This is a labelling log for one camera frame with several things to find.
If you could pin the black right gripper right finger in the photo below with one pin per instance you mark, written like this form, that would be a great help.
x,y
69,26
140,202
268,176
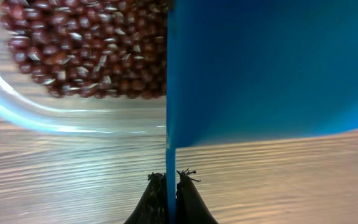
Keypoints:
x,y
191,208

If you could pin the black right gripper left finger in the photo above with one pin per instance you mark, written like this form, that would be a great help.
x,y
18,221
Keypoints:
x,y
152,207

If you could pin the blue plastic measuring scoop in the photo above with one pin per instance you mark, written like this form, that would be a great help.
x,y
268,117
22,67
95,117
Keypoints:
x,y
262,102

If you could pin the red beans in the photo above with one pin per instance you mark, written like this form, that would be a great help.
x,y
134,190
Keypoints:
x,y
90,48

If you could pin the clear plastic food container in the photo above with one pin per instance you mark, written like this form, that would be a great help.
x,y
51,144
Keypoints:
x,y
27,104

